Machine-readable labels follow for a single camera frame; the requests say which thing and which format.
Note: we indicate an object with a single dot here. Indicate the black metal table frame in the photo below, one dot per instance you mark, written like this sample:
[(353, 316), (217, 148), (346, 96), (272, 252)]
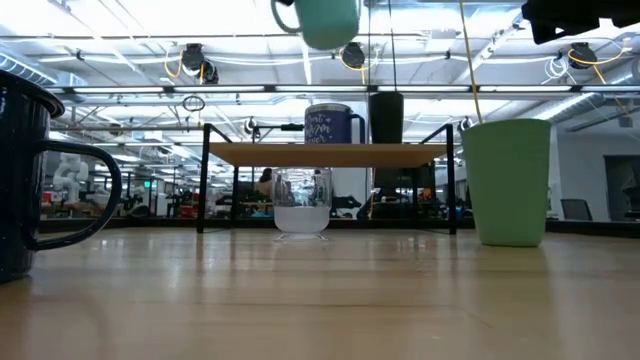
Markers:
[(150, 224)]

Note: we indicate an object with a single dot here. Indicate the white robot figure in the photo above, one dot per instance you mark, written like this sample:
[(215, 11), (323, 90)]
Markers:
[(70, 175)]

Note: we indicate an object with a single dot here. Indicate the dark blue enamel mug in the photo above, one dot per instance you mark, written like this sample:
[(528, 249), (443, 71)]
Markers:
[(20, 175)]

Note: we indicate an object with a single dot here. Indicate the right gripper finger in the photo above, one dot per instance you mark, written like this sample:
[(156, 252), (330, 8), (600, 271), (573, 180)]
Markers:
[(560, 17)]

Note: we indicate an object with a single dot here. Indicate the person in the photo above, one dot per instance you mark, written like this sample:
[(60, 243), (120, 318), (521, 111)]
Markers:
[(265, 182)]

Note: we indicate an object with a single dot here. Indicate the turquoise mug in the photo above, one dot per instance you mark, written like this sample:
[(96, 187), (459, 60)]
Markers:
[(327, 25)]

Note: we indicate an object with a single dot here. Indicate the green plastic cup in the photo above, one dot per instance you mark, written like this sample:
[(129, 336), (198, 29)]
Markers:
[(505, 185)]

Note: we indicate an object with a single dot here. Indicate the wooden shelf black metal legs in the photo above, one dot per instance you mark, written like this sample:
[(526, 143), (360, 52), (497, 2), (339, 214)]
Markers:
[(325, 155)]

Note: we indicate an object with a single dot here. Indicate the grey office chair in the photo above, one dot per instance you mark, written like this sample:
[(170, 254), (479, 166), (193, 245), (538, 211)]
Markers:
[(575, 210)]

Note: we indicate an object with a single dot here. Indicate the black tumbler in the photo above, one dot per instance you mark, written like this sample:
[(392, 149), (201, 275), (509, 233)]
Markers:
[(386, 120)]

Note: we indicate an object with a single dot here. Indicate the clear glass cup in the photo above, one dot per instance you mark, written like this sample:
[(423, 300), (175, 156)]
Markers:
[(302, 220)]

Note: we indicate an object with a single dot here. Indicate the purple steel mug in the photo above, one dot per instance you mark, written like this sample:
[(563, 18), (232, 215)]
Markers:
[(327, 127)]

